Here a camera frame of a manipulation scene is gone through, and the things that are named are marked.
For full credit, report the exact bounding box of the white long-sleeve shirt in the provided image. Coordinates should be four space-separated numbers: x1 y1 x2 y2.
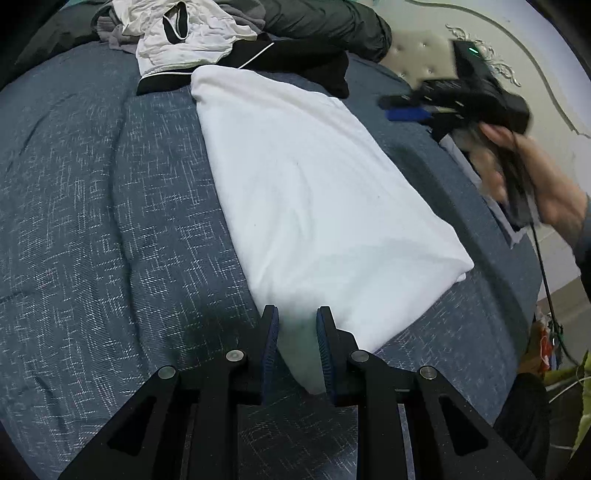
189 65 476 396

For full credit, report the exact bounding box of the folded black and white garment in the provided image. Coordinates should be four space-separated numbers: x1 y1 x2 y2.
438 134 528 248

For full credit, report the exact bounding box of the white shirt with black collar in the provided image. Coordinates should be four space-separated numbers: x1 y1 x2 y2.
111 0 260 78

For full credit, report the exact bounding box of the pile of colourful clutter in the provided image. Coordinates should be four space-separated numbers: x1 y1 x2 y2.
526 309 591 462

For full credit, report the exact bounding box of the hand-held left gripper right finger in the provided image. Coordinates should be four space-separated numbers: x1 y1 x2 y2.
316 306 539 480

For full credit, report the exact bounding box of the person's dark trouser leg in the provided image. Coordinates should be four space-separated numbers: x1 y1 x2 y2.
493 371 551 480

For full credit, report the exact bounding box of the cream tufted headboard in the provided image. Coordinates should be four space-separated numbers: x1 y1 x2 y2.
369 0 591 224

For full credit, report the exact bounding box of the grey garment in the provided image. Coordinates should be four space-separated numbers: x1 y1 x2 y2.
91 0 269 52

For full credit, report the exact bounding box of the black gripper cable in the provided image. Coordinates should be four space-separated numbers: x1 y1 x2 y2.
530 222 583 371

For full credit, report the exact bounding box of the person's right forearm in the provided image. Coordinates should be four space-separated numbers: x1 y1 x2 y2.
571 194 591 280

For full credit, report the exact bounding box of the person's right hand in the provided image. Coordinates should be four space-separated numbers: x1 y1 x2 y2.
475 124 589 241

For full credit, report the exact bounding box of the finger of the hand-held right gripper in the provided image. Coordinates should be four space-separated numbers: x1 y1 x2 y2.
378 93 419 110
386 106 435 123

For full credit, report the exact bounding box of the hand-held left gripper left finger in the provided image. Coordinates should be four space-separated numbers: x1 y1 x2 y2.
58 305 280 480

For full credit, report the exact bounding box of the dark grey rolled duvet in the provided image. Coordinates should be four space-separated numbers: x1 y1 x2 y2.
16 0 394 66

